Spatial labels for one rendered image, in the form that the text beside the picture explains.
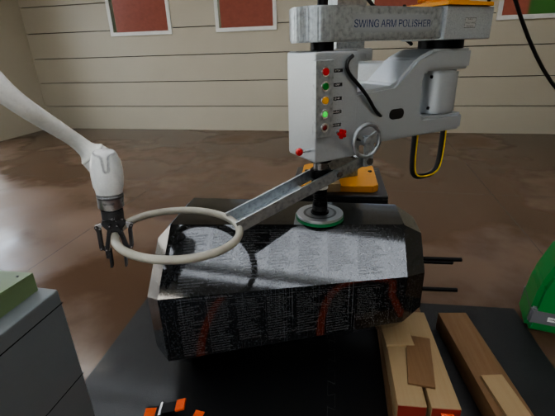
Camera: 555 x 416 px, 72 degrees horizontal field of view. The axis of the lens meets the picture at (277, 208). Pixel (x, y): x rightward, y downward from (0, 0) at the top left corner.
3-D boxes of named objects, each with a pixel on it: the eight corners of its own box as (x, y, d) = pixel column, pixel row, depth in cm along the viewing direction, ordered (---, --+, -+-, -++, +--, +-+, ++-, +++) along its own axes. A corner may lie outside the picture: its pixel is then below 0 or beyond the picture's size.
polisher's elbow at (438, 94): (403, 111, 192) (407, 69, 185) (427, 106, 202) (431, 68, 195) (437, 115, 178) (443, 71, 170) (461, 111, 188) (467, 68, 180)
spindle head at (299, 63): (352, 147, 188) (357, 49, 171) (383, 157, 170) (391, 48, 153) (288, 158, 173) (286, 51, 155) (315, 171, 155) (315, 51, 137)
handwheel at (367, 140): (366, 151, 169) (368, 117, 164) (381, 156, 161) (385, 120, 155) (339, 156, 163) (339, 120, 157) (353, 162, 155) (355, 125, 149)
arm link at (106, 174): (126, 196, 134) (124, 185, 145) (120, 152, 128) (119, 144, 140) (92, 199, 130) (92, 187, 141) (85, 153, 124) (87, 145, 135)
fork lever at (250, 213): (350, 153, 187) (348, 144, 185) (377, 163, 171) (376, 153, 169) (225, 219, 166) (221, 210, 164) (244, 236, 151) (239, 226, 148)
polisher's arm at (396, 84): (426, 141, 210) (438, 44, 191) (462, 150, 191) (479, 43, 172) (312, 163, 179) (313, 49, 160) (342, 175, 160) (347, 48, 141)
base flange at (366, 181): (304, 168, 285) (304, 162, 284) (372, 169, 279) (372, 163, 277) (298, 191, 241) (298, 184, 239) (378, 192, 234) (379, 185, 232)
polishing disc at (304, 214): (287, 216, 177) (287, 214, 176) (314, 202, 192) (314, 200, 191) (326, 229, 164) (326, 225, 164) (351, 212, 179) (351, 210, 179)
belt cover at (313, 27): (443, 47, 196) (448, 11, 190) (488, 46, 176) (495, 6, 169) (277, 54, 156) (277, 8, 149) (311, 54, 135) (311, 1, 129)
